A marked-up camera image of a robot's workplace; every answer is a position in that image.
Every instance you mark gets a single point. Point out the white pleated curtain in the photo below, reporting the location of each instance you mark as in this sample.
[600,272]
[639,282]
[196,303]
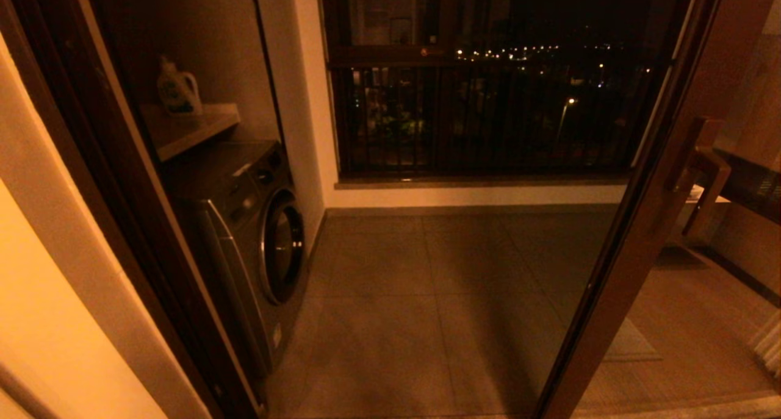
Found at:
[770,346]

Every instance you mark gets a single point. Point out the grey front-load washing machine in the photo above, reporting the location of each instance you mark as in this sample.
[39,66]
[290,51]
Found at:
[244,224]

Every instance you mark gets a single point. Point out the white detergent bottle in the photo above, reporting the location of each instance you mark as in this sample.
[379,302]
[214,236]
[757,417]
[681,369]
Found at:
[177,93]

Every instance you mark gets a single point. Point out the brown framed glass sliding door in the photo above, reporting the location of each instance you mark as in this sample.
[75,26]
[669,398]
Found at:
[634,242]

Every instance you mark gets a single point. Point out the light wall shelf board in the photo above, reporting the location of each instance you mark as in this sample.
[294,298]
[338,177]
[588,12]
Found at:
[189,129]

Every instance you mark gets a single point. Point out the window with black railing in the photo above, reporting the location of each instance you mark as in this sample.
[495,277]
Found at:
[488,120]

